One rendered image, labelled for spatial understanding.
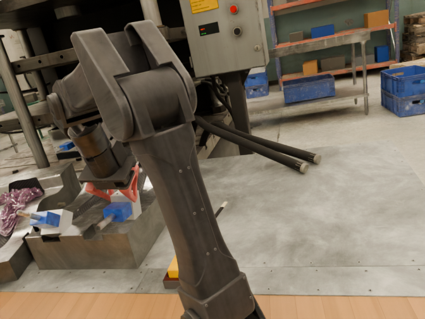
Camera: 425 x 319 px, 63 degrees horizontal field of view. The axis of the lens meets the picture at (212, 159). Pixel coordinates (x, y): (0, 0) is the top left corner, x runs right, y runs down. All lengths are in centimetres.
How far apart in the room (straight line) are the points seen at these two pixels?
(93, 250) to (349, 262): 52
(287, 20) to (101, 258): 673
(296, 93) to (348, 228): 368
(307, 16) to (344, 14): 67
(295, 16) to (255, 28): 585
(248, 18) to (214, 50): 18
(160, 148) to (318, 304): 38
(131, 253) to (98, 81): 47
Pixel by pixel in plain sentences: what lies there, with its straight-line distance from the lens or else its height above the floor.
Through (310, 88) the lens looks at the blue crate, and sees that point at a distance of 440.
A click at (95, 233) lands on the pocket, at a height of 86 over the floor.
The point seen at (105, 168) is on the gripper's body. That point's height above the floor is 104.
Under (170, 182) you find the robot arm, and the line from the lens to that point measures 37.
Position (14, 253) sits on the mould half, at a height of 85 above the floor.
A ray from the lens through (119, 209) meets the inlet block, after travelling 72.
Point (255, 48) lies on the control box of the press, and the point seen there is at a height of 115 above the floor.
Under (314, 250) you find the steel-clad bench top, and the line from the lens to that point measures 73.
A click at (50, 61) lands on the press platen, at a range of 171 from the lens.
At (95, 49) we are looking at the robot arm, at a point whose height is 124.
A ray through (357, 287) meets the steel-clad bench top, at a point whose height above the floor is 80.
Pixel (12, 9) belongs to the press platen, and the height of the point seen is 149.
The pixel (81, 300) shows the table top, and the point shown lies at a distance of 78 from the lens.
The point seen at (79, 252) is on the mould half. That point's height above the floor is 85.
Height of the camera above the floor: 123
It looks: 20 degrees down
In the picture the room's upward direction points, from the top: 12 degrees counter-clockwise
